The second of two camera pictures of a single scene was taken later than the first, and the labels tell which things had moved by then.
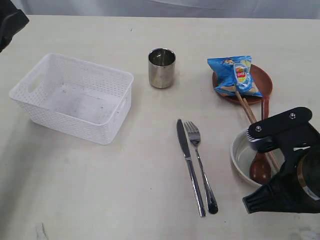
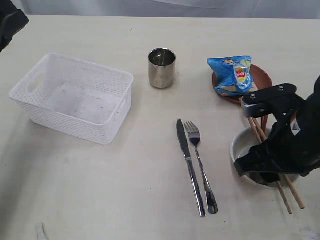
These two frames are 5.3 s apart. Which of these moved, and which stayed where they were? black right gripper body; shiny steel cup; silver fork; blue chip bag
Moved: black right gripper body
Stayed: shiny steel cup; silver fork; blue chip bag
